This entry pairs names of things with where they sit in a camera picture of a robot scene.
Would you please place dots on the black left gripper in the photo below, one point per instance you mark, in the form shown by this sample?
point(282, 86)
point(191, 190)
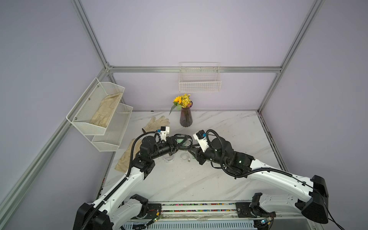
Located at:
point(172, 145)

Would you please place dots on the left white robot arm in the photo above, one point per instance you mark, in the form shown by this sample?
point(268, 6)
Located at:
point(116, 207)

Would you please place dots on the white mesh shelf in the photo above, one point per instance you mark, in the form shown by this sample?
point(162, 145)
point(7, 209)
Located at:
point(114, 134)
point(83, 115)

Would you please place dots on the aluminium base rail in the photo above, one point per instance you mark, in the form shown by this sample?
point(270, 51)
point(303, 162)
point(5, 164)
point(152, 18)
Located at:
point(263, 208)

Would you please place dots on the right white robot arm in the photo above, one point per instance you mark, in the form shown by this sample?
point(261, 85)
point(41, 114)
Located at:
point(311, 193)

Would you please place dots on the cream knit work glove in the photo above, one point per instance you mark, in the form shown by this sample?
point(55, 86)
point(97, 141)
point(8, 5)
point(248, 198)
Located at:
point(155, 124)

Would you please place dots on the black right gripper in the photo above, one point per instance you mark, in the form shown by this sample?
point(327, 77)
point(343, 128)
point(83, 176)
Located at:
point(200, 155)

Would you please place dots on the white wire wall basket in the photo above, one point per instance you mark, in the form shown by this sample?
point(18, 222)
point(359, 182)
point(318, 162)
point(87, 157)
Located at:
point(199, 77)

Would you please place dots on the yellow flower bouquet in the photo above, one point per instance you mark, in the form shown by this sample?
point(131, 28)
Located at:
point(180, 102)

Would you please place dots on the upper white mesh shelf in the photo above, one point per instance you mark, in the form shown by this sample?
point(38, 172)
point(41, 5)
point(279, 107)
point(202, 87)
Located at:
point(83, 115)

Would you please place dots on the beige glove in shelf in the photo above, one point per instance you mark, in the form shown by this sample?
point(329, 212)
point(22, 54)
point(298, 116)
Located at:
point(105, 110)

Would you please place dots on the yellow leather work glove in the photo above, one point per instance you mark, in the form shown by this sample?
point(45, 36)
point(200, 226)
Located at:
point(123, 163)

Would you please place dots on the clear pouch with black zipper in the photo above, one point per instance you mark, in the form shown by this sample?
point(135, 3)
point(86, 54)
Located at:
point(188, 144)

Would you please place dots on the lower white mesh shelf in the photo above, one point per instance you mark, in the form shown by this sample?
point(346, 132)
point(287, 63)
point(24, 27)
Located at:
point(114, 134)

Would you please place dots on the dark ribbed glass vase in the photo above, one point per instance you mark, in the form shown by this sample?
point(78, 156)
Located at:
point(186, 119)

